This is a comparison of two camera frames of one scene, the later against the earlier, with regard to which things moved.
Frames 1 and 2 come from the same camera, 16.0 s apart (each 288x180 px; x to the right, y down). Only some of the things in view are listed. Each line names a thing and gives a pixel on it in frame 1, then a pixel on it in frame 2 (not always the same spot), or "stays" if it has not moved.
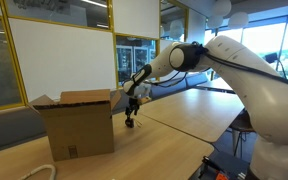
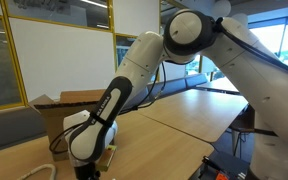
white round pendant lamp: x=222 y=7 stays
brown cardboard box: x=80 y=123 stays
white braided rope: x=40 y=168 stays
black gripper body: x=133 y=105 → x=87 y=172
